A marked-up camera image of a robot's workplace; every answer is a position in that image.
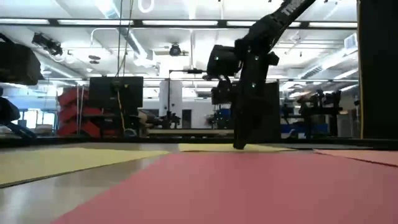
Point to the grey dome object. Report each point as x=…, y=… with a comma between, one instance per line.
x=129, y=133

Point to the dark ceiling rail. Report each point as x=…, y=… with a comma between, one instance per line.
x=222, y=23

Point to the round black ceiling lamp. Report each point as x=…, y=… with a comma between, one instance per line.
x=175, y=50

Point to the blue equipment cart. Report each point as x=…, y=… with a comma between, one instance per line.
x=222, y=119

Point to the light wooden tabletop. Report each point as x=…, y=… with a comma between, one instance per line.
x=192, y=132

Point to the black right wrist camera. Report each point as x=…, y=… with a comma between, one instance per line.
x=221, y=95

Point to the black ceiling track light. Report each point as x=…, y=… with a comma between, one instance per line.
x=46, y=43

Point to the white column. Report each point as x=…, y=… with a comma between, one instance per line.
x=171, y=96

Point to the black standing panel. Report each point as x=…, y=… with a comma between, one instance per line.
x=273, y=118

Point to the black partition panel yellow edge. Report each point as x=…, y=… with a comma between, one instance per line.
x=379, y=77

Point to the red stacked bins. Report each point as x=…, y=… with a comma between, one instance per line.
x=70, y=96

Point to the person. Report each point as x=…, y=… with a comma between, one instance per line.
x=146, y=118

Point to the black monitor screen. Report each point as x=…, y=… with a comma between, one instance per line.
x=102, y=93

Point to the blue crate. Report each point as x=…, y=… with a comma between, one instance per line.
x=320, y=128

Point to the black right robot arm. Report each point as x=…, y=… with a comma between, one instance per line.
x=270, y=25

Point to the black robot workstation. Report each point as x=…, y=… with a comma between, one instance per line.
x=317, y=105

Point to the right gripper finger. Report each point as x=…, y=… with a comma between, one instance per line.
x=242, y=130

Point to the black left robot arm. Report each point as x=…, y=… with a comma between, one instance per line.
x=18, y=65

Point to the orange paper sheet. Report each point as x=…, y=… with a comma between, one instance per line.
x=373, y=157

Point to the red paper sheet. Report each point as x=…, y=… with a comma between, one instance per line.
x=233, y=193

